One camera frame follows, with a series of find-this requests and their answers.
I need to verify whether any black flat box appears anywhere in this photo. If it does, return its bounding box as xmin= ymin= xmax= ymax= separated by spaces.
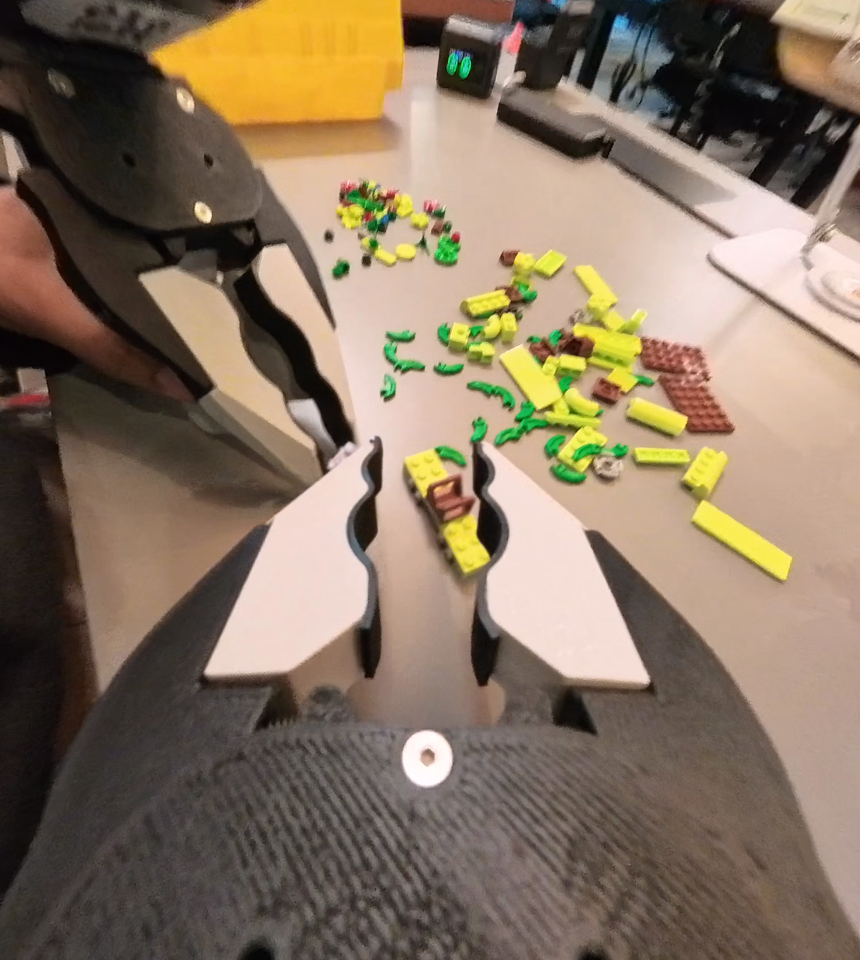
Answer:
xmin=496 ymin=90 xmax=617 ymax=160

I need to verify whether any person's left hand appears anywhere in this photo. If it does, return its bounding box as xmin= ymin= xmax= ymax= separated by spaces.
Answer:
xmin=0 ymin=187 xmax=194 ymax=402

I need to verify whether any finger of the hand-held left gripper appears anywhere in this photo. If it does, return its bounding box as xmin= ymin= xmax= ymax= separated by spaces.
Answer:
xmin=137 ymin=264 xmax=329 ymax=483
xmin=220 ymin=240 xmax=359 ymax=455

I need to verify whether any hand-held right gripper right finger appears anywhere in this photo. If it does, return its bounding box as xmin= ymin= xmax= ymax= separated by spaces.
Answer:
xmin=472 ymin=441 xmax=653 ymax=691

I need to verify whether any black charger green display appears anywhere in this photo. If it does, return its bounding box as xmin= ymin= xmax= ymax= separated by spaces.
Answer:
xmin=437 ymin=15 xmax=503 ymax=99

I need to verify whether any pile of small toy pieces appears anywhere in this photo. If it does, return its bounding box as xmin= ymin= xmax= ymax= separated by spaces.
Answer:
xmin=323 ymin=178 xmax=467 ymax=280

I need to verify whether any black power adapter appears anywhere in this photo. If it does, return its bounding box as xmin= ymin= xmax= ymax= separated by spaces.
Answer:
xmin=518 ymin=0 xmax=597 ymax=91

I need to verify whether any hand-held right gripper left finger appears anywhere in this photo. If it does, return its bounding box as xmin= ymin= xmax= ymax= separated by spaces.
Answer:
xmin=203 ymin=436 xmax=384 ymax=687

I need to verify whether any yellow and brown lego assembly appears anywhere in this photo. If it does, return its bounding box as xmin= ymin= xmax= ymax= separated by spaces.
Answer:
xmin=402 ymin=447 xmax=492 ymax=579

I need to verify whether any pile of toy bricks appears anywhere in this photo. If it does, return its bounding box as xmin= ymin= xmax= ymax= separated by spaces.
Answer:
xmin=379 ymin=247 xmax=794 ymax=582

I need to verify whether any white book stand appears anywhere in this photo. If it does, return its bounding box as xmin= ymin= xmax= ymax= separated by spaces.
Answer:
xmin=706 ymin=0 xmax=860 ymax=393

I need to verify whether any yellow plastic bin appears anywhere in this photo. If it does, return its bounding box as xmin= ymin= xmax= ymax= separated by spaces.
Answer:
xmin=151 ymin=0 xmax=405 ymax=126

